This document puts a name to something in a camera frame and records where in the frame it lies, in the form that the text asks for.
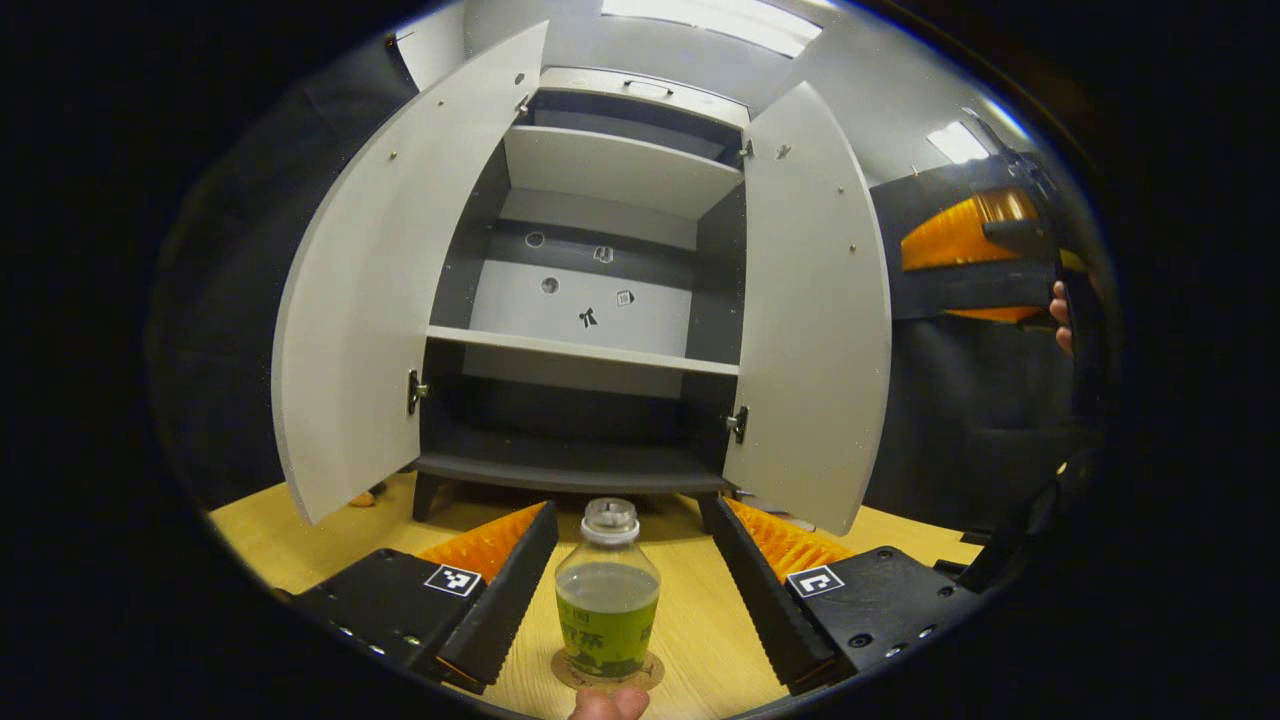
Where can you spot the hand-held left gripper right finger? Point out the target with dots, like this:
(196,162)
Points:
(760,600)

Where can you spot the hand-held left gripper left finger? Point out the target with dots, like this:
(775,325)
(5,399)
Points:
(505,600)

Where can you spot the ceiling light panel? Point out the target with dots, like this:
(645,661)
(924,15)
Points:
(957,142)
(715,22)

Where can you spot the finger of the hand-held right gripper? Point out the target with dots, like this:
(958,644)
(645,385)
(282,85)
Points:
(995,314)
(970,285)

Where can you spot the white cabinet shelf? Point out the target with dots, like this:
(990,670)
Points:
(610,165)
(580,348)

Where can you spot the white cabinet door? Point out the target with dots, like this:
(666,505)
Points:
(815,330)
(380,300)

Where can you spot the green label drink bottle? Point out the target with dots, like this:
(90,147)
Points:
(607,600)

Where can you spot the round brown coaster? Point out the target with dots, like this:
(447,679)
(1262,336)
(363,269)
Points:
(656,670)

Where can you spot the black backdrop cloth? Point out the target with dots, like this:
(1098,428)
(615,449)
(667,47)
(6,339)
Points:
(960,420)

